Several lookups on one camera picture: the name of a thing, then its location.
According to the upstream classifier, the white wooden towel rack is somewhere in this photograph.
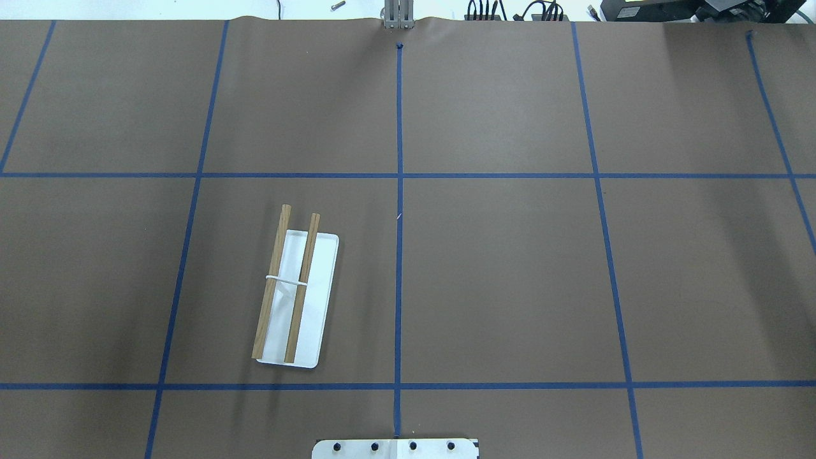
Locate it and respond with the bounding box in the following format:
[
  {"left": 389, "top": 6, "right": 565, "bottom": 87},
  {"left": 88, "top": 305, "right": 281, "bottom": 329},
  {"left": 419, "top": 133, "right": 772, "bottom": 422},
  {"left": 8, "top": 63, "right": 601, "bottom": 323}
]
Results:
[{"left": 251, "top": 204, "right": 339, "bottom": 369}]

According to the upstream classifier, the black monitor stand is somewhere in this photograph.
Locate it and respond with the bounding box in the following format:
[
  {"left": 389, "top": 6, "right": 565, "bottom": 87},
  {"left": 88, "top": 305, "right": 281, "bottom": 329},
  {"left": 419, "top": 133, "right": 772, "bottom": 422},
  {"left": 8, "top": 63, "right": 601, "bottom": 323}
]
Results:
[{"left": 600, "top": 1, "right": 806, "bottom": 24}]

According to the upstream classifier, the aluminium frame post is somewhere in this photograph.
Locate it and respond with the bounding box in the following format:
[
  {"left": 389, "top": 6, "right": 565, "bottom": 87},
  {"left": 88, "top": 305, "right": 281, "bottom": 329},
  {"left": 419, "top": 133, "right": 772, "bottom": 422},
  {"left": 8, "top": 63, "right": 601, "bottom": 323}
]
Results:
[{"left": 382, "top": 0, "right": 416, "bottom": 30}]

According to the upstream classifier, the black cable hub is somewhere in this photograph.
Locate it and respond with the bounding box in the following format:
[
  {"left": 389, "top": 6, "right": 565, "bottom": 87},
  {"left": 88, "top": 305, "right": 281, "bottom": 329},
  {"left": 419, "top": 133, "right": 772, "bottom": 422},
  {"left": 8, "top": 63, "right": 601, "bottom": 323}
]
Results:
[
  {"left": 463, "top": 0, "right": 507, "bottom": 21},
  {"left": 513, "top": 1, "right": 569, "bottom": 22}
]

